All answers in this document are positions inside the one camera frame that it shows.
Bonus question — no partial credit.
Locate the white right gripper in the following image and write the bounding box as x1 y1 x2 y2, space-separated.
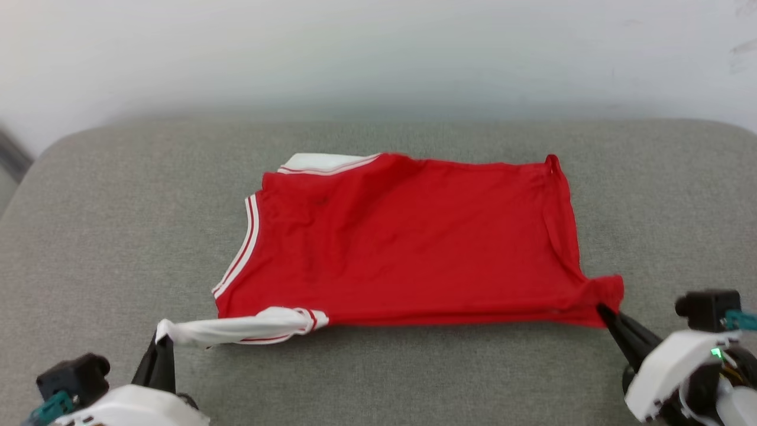
597 304 743 422

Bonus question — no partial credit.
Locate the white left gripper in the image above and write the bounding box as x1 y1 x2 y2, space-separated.
53 333 211 426

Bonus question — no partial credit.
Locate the red and white garment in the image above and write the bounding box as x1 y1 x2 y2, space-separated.
155 152 625 350

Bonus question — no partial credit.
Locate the grey fabric sofa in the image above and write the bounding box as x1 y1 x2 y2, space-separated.
0 118 757 426

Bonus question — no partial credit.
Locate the teal right cable connector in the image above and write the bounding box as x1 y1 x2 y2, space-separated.
724 309 757 332

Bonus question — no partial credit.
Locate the teal cable connector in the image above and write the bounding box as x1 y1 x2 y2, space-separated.
724 309 757 332
24 390 75 426

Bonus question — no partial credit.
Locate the teal left cable connector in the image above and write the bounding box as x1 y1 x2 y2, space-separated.
24 390 75 426

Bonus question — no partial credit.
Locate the dark wall baseboard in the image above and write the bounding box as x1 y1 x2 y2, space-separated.
0 126 34 185

